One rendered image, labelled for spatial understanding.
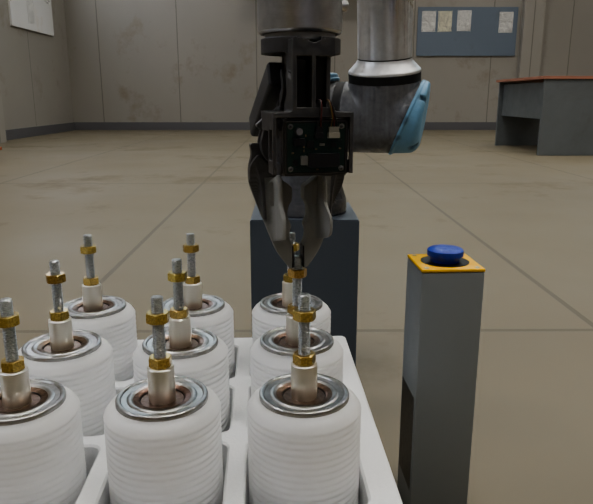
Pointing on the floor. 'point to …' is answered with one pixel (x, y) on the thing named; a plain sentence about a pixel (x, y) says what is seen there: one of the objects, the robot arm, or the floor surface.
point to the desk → (557, 114)
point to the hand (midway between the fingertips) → (296, 251)
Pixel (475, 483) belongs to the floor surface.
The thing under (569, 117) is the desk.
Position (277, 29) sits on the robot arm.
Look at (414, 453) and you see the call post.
